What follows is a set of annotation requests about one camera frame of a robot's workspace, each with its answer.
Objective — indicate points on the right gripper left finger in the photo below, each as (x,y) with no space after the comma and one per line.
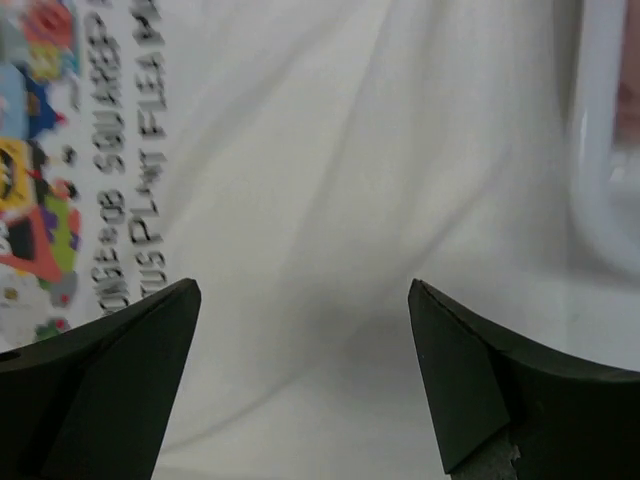
(94,403)

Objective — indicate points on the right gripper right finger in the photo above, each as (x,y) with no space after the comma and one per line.
(506,407)

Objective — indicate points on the white printed t shirt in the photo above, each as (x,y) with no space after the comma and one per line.
(322,155)

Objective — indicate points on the white plastic basket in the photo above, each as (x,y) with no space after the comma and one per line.
(603,169)

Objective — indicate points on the pink t shirt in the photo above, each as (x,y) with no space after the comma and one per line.
(627,108)

